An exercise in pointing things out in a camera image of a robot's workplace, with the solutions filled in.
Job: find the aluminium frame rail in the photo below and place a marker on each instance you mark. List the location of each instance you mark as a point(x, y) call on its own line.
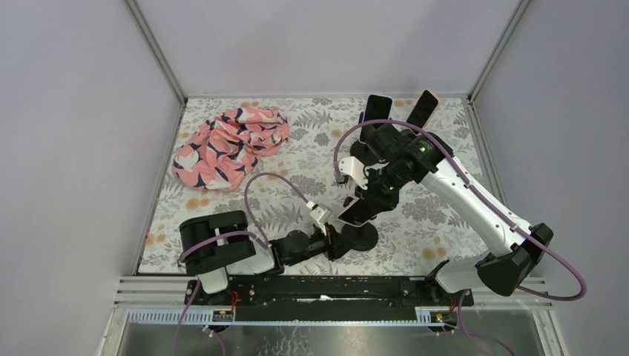
point(169, 293)

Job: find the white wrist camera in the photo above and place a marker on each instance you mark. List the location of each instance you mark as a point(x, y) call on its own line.
point(320, 215)
point(352, 168)

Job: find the black phone stand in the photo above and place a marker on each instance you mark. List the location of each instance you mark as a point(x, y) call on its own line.
point(370, 236)
point(360, 149)

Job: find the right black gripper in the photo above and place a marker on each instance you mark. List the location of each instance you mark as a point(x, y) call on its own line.
point(377, 202)

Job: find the pink floral crumpled cloth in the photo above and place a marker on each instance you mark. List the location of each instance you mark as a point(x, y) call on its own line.
point(223, 150)

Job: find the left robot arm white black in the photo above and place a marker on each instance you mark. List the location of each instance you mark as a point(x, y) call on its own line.
point(217, 245)

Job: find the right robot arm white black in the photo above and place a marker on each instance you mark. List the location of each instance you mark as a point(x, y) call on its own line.
point(514, 246)

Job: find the phone with beige case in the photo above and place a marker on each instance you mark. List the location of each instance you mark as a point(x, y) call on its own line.
point(424, 108)

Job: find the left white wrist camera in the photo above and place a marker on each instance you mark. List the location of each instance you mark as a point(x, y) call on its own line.
point(320, 215)

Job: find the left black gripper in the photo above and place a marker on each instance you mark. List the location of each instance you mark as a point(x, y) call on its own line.
point(336, 240)

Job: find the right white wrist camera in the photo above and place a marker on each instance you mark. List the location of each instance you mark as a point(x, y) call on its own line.
point(352, 168)

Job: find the floral patterned table mat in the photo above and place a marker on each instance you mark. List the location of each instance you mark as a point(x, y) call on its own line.
point(421, 232)

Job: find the phone with purple case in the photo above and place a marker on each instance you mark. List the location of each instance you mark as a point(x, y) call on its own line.
point(376, 107)

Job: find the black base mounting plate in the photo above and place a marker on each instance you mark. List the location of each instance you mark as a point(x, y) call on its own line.
point(313, 298)

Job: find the phone with cream case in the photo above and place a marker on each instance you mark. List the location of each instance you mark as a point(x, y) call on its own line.
point(356, 212)

